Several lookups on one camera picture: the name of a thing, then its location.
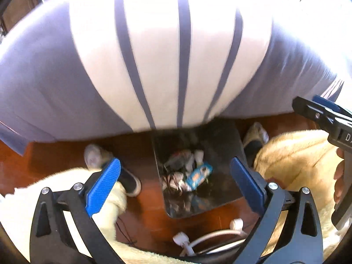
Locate person's right hand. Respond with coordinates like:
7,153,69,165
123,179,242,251
334,148,345,204

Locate striped paper trash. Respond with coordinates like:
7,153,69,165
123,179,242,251
162,150,204,193

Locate grey slipper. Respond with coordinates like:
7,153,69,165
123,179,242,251
84,144,142,197
243,122,269,167

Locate right grey slipper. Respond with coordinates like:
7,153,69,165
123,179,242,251
243,122,269,167

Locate left grey slipper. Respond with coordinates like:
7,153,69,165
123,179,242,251
84,144,142,197

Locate black trash bin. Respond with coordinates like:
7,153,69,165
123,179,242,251
152,119,246,219

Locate blue snack wrapper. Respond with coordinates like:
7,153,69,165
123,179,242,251
185,163,213,191

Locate blue white striped bedspread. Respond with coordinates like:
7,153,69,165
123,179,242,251
1,0,351,154

